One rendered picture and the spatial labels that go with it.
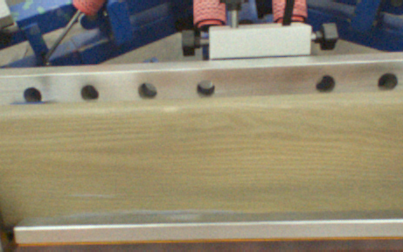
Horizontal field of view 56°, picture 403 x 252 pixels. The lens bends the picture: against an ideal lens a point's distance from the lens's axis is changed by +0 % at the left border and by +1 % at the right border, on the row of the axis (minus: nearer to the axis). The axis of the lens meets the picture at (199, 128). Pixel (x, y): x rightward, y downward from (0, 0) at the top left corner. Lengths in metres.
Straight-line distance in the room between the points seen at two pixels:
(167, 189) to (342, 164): 0.10
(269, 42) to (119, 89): 0.19
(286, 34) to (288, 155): 0.29
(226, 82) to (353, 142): 0.24
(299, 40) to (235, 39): 0.08
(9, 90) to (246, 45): 0.29
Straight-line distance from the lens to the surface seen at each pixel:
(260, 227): 0.22
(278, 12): 0.62
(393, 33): 0.94
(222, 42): 0.48
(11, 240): 0.27
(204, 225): 0.22
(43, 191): 0.25
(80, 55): 0.91
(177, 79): 0.44
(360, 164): 0.23
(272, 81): 0.44
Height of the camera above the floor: 1.46
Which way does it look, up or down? 51 degrees down
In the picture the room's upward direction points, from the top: 5 degrees counter-clockwise
